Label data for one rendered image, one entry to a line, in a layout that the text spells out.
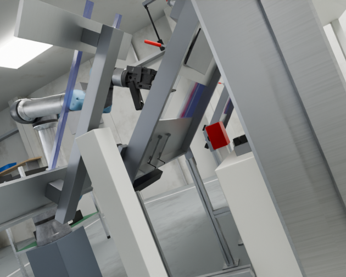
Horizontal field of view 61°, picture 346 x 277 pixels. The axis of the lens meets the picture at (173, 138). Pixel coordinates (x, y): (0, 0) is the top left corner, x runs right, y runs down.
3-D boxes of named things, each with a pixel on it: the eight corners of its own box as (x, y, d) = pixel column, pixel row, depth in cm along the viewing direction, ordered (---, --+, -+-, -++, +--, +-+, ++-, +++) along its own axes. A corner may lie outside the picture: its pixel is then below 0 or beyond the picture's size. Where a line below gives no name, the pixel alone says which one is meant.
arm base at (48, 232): (29, 249, 125) (22, 227, 126) (55, 235, 140) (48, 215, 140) (55, 241, 120) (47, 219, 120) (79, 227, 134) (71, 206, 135)
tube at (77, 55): (43, 203, 76) (39, 200, 76) (48, 201, 77) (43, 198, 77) (90, 0, 62) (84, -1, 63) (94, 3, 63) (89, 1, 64)
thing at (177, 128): (129, 173, 100) (121, 169, 101) (182, 149, 162) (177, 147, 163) (149, 123, 96) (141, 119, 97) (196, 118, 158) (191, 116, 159)
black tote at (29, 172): (28, 182, 294) (24, 171, 294) (16, 187, 299) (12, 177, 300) (65, 171, 348) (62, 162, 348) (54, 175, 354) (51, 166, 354)
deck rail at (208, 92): (185, 153, 162) (176, 148, 164) (186, 153, 164) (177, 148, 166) (241, 28, 147) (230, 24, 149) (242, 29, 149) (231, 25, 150)
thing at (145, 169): (134, 180, 100) (116, 171, 101) (185, 153, 162) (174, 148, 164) (135, 177, 99) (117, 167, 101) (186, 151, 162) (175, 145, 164)
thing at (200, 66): (177, 75, 92) (163, 68, 93) (214, 89, 154) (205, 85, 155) (222, -33, 85) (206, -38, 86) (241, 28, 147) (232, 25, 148)
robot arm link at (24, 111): (-6, 101, 127) (75, 82, 105) (17, 100, 137) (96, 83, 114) (-1, 127, 128) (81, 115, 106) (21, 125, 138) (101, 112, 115)
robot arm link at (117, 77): (111, 85, 116) (120, 87, 124) (121, 87, 115) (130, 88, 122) (113, 66, 115) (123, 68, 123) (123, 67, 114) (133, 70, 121)
